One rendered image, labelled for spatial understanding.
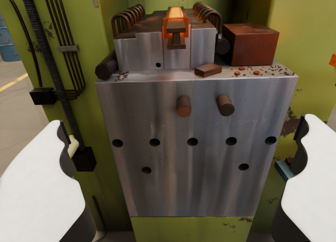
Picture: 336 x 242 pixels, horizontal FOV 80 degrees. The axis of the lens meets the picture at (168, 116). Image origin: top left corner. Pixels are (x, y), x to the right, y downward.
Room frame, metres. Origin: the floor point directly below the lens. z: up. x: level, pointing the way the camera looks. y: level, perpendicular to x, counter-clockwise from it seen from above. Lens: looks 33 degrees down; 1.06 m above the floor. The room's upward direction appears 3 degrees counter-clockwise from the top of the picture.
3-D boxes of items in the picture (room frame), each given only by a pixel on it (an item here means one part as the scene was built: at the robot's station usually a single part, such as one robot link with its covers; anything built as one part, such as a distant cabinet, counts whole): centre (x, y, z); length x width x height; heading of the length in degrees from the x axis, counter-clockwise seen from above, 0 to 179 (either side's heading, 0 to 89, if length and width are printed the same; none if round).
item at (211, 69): (0.38, -0.08, 0.92); 0.04 x 0.03 x 0.01; 120
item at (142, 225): (0.63, -0.07, 0.23); 0.56 x 0.38 x 0.47; 177
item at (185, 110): (0.33, -0.03, 0.87); 0.04 x 0.03 x 0.03; 177
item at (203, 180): (0.63, -0.07, 0.69); 0.56 x 0.38 x 0.45; 177
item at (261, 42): (0.46, -0.18, 0.95); 0.12 x 0.09 x 0.07; 177
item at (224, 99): (0.33, -0.11, 0.87); 0.04 x 0.03 x 0.03; 177
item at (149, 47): (0.62, -0.01, 0.96); 0.42 x 0.20 x 0.09; 177
